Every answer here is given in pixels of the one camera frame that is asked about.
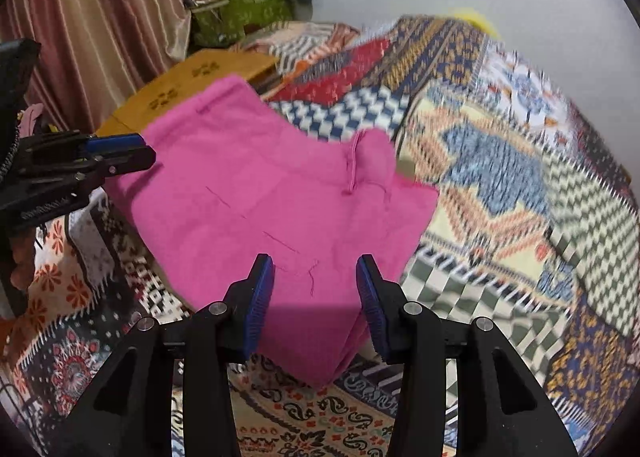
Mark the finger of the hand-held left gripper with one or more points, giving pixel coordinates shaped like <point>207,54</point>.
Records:
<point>132,159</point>
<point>117,142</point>

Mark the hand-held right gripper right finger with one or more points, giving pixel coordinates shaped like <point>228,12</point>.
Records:
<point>372,317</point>

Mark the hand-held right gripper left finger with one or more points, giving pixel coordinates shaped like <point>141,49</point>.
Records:
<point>257,317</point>

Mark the pink pants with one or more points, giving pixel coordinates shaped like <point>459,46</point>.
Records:
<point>240,187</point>

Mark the wooden headboard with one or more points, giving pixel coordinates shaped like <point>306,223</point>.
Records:
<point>200,69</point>

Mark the striped brown curtain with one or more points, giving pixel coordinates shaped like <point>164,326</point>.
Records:
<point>100,12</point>

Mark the green patterned bag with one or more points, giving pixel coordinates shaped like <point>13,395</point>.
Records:
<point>250,12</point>

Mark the patchwork printed bedspread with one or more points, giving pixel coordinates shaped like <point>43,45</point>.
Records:
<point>500,177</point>

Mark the yellow object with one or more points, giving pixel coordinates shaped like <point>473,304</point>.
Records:
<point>475,19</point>

